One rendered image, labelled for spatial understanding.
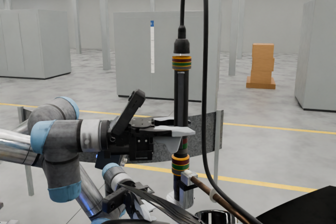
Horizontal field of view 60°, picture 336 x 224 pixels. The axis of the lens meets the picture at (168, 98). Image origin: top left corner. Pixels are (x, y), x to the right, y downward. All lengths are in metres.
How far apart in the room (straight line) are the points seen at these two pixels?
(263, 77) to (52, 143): 8.17
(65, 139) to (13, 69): 10.56
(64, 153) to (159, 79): 6.27
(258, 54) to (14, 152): 8.05
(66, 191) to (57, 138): 0.13
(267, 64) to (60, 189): 8.11
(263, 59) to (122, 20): 4.02
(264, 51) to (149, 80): 3.40
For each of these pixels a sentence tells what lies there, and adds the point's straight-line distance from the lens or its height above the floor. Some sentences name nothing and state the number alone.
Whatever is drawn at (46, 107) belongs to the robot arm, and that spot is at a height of 1.47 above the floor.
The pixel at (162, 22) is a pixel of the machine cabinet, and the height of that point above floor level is 1.81.
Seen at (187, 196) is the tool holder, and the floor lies 1.33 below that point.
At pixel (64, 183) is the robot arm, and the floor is 1.38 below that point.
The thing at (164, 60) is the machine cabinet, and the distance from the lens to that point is 6.81.
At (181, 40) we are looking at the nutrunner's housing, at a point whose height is 1.70.
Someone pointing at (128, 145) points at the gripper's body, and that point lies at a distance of 0.69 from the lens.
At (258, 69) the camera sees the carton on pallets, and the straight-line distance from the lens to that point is 8.63.
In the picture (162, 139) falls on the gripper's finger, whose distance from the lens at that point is 0.66.
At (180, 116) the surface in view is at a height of 1.53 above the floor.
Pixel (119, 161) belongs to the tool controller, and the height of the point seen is 1.11.
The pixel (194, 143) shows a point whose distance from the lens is 2.72.
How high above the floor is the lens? 1.73
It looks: 14 degrees down
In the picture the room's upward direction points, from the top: straight up
